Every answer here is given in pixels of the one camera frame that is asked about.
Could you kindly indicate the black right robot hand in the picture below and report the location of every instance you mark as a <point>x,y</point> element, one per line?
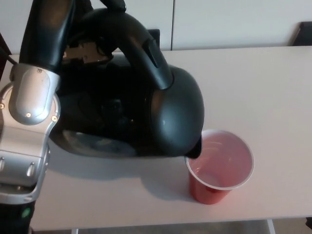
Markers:
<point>309,224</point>

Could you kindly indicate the black electric kettle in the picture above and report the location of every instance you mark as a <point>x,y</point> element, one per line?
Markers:
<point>175,109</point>

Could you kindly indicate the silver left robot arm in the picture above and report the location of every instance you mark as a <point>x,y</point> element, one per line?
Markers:
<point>31,92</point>

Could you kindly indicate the red plastic cup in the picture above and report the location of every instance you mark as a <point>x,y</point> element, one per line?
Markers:
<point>209,195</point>

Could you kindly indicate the dark brown furniture panel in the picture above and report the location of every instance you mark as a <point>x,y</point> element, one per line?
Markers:
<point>3,41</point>

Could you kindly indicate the white table leg frame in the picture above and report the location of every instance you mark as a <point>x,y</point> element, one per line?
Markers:
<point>270,226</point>
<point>75,231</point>

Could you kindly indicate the black bracket right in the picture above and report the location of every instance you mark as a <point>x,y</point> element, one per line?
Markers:
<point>303,33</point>

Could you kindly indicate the black bracket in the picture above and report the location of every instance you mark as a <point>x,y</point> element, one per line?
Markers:
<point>303,33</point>
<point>156,34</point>

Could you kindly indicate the black bracket centre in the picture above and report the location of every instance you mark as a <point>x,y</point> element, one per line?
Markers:
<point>156,34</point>

